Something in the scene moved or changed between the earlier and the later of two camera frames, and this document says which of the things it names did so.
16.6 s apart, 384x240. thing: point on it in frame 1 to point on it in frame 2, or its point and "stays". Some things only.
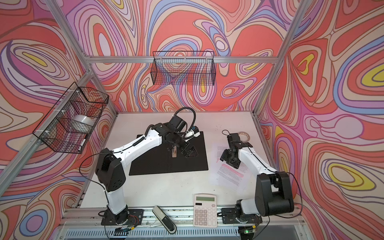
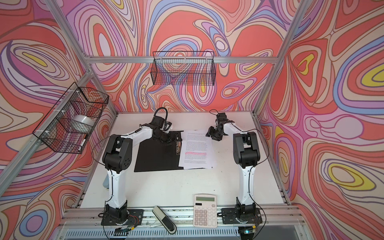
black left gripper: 188,154 stays
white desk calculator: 205,210 stays
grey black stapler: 167,223 stays
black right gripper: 224,157 to 210,132
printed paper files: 240,179 to 196,150
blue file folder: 159,159 stays
